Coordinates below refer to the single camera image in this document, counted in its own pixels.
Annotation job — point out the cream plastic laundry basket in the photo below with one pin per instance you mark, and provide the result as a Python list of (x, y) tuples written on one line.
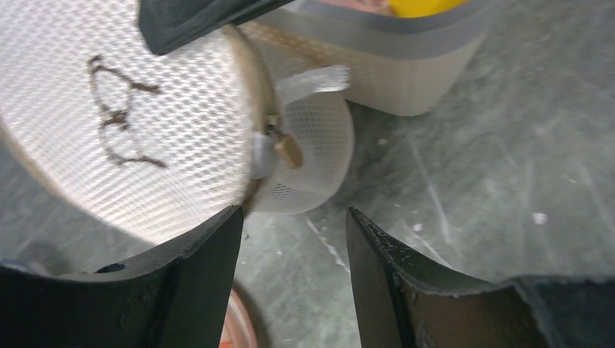
[(401, 66)]

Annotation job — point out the white mesh laundry bag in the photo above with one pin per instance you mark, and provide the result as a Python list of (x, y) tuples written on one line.
[(155, 145)]

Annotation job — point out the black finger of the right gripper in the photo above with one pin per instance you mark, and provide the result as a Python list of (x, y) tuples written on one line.
[(167, 25)]

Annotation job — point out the floral pink laundry bag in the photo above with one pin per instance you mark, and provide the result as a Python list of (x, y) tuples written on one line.
[(238, 331)]

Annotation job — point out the yellow bra in basket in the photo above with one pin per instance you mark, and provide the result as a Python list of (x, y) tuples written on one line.
[(421, 8)]

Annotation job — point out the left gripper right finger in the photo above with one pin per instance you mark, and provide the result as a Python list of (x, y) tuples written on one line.
[(405, 299)]

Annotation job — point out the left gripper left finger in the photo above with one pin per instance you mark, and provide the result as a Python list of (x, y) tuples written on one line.
[(172, 295)]

